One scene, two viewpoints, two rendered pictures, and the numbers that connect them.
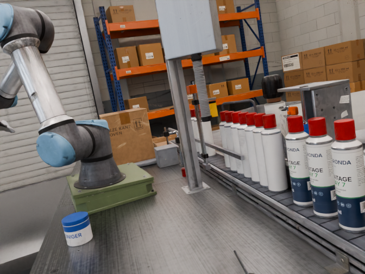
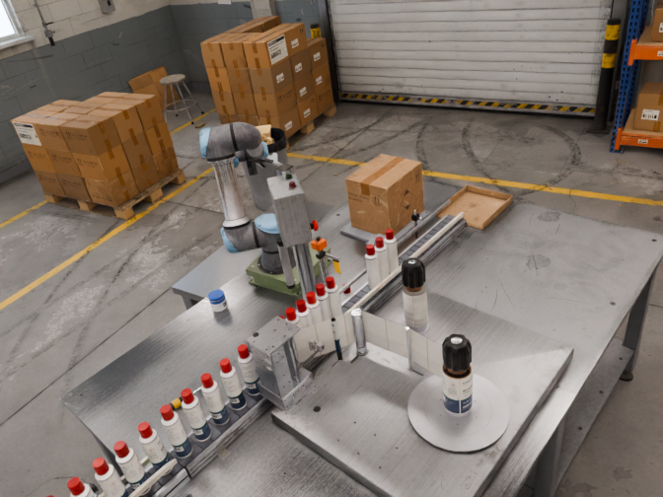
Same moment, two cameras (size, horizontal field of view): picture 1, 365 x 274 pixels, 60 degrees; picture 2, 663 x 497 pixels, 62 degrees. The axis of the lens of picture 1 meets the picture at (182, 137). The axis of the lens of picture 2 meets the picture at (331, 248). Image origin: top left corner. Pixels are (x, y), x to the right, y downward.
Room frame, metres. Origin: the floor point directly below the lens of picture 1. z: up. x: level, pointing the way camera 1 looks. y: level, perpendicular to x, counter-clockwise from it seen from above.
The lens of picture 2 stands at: (0.32, -1.58, 2.28)
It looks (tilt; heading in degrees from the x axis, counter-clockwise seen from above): 33 degrees down; 60
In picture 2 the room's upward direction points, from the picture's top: 9 degrees counter-clockwise
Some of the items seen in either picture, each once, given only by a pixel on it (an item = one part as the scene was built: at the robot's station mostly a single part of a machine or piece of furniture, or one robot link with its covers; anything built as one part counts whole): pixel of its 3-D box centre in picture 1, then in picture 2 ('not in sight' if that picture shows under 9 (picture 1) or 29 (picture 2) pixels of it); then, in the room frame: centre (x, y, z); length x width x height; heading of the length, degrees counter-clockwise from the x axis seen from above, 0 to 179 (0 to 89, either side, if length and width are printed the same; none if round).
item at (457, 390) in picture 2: not in sight; (457, 375); (1.14, -0.77, 1.04); 0.09 x 0.09 x 0.29
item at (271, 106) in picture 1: (275, 111); (414, 295); (1.32, -0.40, 1.03); 0.09 x 0.09 x 0.30
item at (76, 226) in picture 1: (77, 228); (217, 300); (0.83, 0.33, 0.87); 0.07 x 0.07 x 0.07
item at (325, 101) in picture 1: (314, 137); (280, 363); (0.79, -0.33, 1.01); 0.14 x 0.13 x 0.26; 13
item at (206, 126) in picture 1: (206, 132); (372, 266); (1.36, -0.10, 0.98); 0.05 x 0.05 x 0.20
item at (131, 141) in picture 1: (126, 135); (386, 194); (1.78, 0.31, 0.99); 0.30 x 0.24 x 0.27; 14
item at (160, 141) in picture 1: (171, 141); (474, 205); (2.15, 0.08, 0.85); 0.30 x 0.26 x 0.04; 13
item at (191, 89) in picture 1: (207, 124); (330, 275); (1.16, -0.10, 1.05); 0.10 x 0.04 x 0.33; 103
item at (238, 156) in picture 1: (192, 138); (381, 256); (1.45, -0.04, 0.96); 1.07 x 0.01 x 0.01; 13
